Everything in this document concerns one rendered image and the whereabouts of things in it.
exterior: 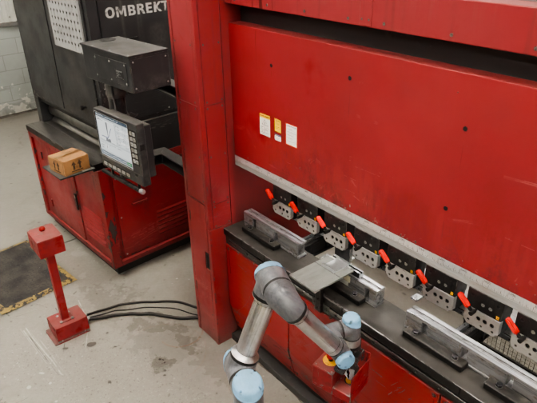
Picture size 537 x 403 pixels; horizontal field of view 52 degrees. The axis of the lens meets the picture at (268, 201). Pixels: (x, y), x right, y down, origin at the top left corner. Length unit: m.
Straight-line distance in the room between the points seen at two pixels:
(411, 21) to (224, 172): 1.52
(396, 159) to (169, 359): 2.15
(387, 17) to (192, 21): 1.09
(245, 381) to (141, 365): 1.69
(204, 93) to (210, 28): 0.33
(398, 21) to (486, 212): 0.76
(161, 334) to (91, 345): 0.46
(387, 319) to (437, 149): 0.90
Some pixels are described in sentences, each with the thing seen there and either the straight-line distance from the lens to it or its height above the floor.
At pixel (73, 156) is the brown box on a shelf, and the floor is 1.10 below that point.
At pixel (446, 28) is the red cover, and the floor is 2.20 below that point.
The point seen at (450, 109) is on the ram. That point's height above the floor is 1.93.
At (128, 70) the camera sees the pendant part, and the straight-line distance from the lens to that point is 2.92.
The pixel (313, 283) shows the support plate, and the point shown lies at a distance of 2.63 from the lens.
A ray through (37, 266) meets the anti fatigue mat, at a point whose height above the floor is 0.01.
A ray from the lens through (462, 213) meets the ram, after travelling 2.17.
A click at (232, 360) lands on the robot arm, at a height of 1.01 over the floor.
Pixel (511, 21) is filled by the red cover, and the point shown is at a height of 2.25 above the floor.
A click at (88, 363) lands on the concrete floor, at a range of 3.88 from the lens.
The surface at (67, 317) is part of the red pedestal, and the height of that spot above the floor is 0.13.
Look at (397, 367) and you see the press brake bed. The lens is 2.61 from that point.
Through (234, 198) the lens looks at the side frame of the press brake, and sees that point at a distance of 3.30.
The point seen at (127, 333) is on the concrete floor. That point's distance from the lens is 4.02.
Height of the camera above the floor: 2.55
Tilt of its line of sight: 28 degrees down
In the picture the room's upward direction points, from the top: 1 degrees counter-clockwise
